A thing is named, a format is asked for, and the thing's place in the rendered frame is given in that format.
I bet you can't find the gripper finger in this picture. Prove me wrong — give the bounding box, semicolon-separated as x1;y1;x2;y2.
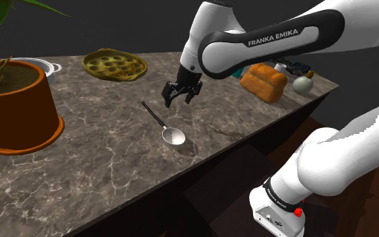
184;81;204;105
161;80;185;109

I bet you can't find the teal object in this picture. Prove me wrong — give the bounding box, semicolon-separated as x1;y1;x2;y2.
231;67;246;79

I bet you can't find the round yellow dimpled dish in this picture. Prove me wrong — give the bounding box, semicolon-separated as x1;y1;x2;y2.
81;48;149;83

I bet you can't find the orange-brown bread loaf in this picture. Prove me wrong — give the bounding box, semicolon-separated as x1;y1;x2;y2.
240;62;288;104

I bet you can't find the dark blue-black object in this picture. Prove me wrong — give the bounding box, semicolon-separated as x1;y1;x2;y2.
269;58;312;77

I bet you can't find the round grey bottle brown stopper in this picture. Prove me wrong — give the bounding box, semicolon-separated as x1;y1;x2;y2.
291;70;316;96

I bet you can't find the silver metal cooking pot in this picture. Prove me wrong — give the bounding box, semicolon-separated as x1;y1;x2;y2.
9;57;63;85

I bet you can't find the green plant in orange pot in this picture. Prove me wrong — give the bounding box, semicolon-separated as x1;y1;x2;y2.
0;0;70;156

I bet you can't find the silver ladle with black handle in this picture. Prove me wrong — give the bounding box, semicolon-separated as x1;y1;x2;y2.
140;100;186;147

